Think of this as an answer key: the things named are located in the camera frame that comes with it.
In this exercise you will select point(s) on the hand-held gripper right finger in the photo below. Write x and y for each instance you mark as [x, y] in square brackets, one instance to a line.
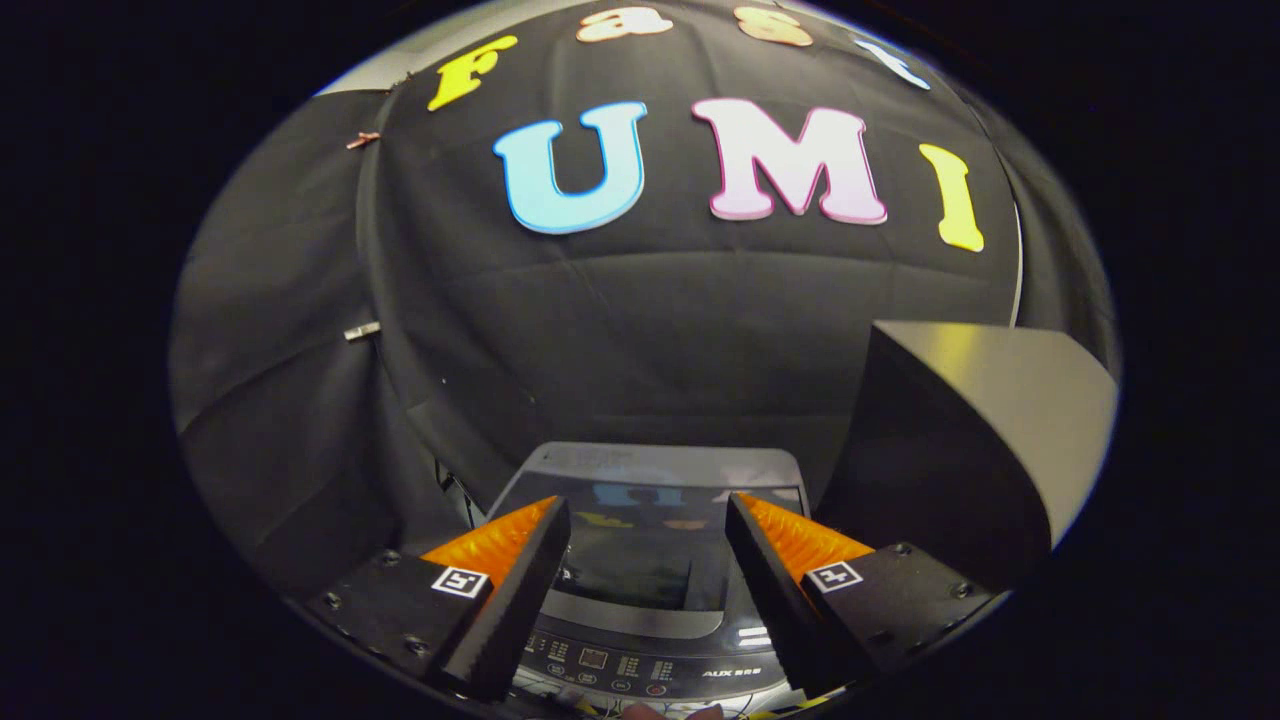
[775, 600]

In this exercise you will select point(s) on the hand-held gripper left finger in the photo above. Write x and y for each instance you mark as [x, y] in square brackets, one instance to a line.
[515, 610]

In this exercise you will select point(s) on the grey washing machine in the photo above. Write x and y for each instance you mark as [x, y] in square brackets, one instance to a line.
[640, 670]

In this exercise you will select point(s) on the grey cabinet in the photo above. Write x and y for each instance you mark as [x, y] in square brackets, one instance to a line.
[980, 400]

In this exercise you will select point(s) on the silver clip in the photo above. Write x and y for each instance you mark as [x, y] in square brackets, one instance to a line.
[362, 331]

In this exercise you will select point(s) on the copper clip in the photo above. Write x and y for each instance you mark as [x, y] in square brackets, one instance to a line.
[362, 140]

